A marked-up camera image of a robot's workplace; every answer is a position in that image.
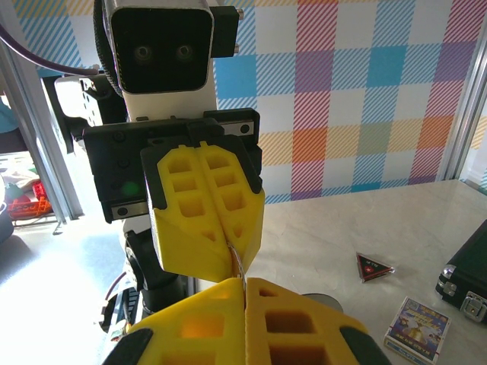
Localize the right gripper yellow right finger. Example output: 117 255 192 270
245 277 393 365

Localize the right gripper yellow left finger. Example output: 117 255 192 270
102 277 248 365

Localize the red triangular badge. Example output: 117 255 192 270
355 250 396 284

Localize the orange plastic crate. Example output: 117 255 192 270
7 181 53 221

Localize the purple playing card box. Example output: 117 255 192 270
383 296 452 360

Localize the aluminium frame post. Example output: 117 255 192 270
441 37 487 183
0 37 83 225

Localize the black ribbed camera cable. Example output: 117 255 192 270
93 0 123 96

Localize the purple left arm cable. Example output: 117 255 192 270
0 22 102 77

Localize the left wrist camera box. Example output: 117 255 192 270
110 0 216 95

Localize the black briefcase with metal handle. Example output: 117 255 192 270
435 220 487 324

